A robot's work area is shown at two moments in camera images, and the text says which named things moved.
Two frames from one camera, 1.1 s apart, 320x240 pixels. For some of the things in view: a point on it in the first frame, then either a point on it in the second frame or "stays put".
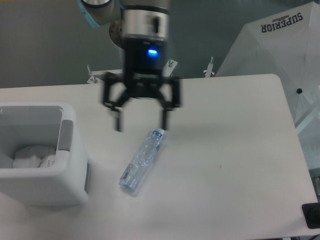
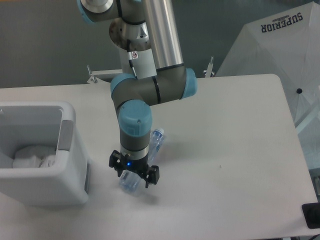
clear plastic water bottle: (132, 175) stays put
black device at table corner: (311, 213) stays put
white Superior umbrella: (287, 45) stays put
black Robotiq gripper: (144, 60) to (139, 167)
